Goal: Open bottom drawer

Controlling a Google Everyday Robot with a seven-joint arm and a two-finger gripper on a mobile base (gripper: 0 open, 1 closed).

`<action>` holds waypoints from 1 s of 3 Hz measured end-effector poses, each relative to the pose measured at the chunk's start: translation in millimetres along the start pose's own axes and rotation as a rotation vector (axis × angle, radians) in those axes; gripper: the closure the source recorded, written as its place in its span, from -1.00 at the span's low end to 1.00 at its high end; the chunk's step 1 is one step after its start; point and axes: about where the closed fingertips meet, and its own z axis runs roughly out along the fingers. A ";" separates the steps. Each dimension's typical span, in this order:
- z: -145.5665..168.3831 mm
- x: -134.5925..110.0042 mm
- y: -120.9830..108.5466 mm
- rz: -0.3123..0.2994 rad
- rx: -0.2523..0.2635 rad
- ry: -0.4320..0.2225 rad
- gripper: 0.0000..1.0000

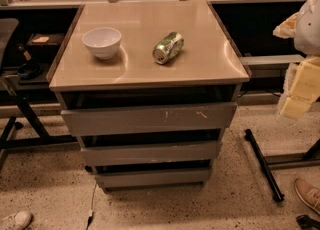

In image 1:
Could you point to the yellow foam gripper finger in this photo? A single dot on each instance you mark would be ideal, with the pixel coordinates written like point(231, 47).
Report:
point(301, 88)

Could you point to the grey bottom drawer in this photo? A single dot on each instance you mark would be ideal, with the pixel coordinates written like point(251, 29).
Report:
point(153, 178)

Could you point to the grey drawer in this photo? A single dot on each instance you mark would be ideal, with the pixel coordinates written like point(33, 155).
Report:
point(153, 178)
point(148, 119)
point(154, 153)

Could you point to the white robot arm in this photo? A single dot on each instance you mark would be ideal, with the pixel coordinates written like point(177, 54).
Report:
point(304, 28)

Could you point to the grey top drawer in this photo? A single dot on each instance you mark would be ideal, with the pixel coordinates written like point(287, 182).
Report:
point(148, 119)

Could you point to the grey middle drawer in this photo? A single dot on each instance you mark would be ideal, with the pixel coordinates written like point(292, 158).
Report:
point(154, 153)

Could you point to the grey drawer cabinet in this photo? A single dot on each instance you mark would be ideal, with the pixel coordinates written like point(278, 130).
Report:
point(206, 70)

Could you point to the tan shoe right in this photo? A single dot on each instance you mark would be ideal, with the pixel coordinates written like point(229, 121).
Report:
point(308, 194)

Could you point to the black table leg bar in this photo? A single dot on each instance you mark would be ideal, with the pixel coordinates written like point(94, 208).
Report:
point(278, 196)

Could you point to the green soda can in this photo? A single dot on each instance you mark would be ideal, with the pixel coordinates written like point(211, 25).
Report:
point(168, 48)

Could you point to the white ceramic bowl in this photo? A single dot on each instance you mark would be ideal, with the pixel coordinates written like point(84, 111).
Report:
point(103, 42)

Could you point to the black box with label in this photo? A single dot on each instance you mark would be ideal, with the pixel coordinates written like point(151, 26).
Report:
point(44, 42)

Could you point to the black round object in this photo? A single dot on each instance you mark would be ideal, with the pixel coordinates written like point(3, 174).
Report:
point(29, 71)

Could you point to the white sneaker left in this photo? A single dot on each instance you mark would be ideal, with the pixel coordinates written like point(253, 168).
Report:
point(17, 221)

